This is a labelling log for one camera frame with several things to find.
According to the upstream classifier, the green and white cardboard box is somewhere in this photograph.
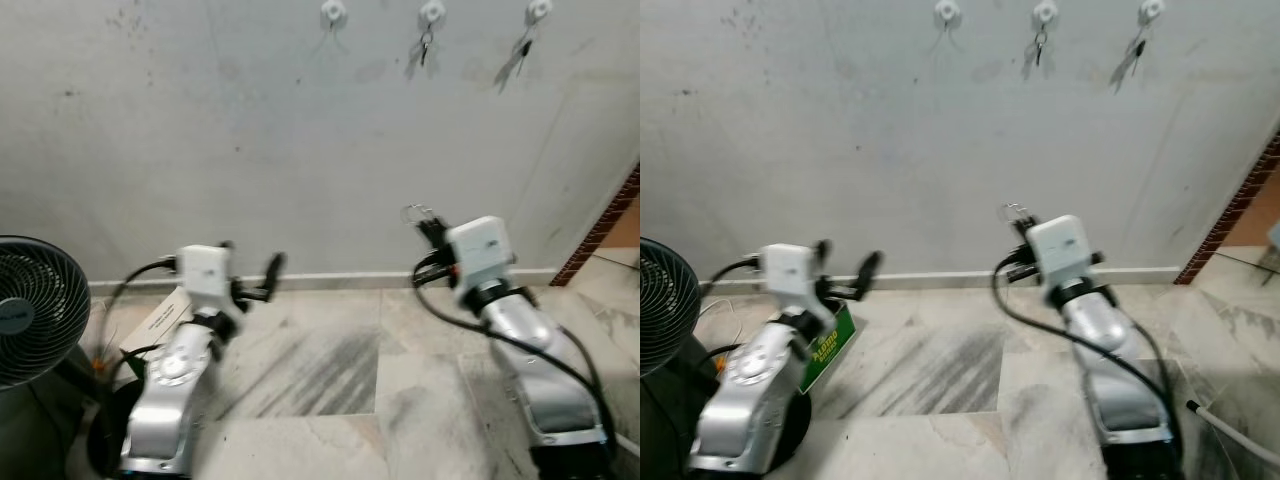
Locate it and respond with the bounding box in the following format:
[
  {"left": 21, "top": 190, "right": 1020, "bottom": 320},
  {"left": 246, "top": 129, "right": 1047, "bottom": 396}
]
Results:
[
  {"left": 118, "top": 288, "right": 197, "bottom": 357},
  {"left": 798, "top": 303, "right": 859, "bottom": 395}
]

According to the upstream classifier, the brown brick pattern strip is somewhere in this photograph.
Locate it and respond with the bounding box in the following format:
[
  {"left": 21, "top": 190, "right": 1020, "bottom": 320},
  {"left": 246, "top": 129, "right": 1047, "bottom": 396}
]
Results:
[
  {"left": 549, "top": 163, "right": 641, "bottom": 289},
  {"left": 1174, "top": 128, "right": 1280, "bottom": 287}
]

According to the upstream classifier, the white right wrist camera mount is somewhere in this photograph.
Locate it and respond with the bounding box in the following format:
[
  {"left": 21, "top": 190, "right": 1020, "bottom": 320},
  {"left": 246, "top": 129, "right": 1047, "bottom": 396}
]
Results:
[
  {"left": 1026, "top": 214, "right": 1093, "bottom": 289},
  {"left": 446, "top": 215, "right": 513, "bottom": 289}
]

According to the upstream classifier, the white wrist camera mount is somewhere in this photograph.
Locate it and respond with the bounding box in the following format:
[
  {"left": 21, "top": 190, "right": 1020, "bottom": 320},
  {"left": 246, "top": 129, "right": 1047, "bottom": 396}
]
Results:
[
  {"left": 176, "top": 244, "right": 234, "bottom": 313},
  {"left": 1026, "top": 214, "right": 1093, "bottom": 289},
  {"left": 758, "top": 242, "right": 823, "bottom": 316},
  {"left": 446, "top": 215, "right": 513, "bottom": 289}
]

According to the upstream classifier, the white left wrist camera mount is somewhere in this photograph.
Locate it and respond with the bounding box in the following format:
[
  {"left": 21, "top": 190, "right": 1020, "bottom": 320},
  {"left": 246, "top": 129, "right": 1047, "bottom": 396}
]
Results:
[
  {"left": 758, "top": 242, "right": 823, "bottom": 316},
  {"left": 176, "top": 244, "right": 234, "bottom": 313}
]

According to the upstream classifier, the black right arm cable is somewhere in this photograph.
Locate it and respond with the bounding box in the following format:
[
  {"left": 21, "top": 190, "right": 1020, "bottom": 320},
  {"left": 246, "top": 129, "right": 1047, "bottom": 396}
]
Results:
[
  {"left": 990, "top": 255, "right": 1186, "bottom": 441},
  {"left": 411, "top": 255, "right": 613, "bottom": 441}
]

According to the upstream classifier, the black pedestal fan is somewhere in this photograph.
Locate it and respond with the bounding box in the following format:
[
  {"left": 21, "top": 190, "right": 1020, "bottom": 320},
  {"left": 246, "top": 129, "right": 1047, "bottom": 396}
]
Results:
[
  {"left": 640, "top": 237, "right": 813, "bottom": 477},
  {"left": 0, "top": 235, "right": 143, "bottom": 477}
]

